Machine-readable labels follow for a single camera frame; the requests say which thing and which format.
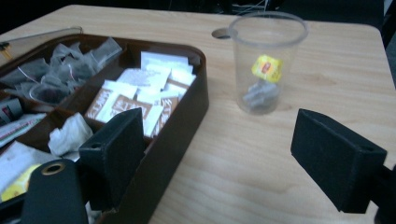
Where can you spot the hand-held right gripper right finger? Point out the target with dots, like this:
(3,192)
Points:
(336,158)

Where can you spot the pile of white striped packets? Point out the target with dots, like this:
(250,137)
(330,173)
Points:
(18,127)

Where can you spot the pile of white brown sachets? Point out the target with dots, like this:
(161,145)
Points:
(140,81)

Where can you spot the clear plastic cup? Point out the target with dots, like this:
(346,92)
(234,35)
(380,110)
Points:
(249,62)

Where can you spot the pile of grey mesh bags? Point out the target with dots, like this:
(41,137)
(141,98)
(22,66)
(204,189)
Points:
(68,67)

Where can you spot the dark compartment box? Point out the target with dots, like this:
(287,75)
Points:
(174,140)

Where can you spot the yellow-tagged single tea bag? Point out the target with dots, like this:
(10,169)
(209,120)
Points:
(267,68)

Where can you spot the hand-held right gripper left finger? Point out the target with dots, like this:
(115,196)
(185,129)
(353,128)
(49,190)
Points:
(115,155)

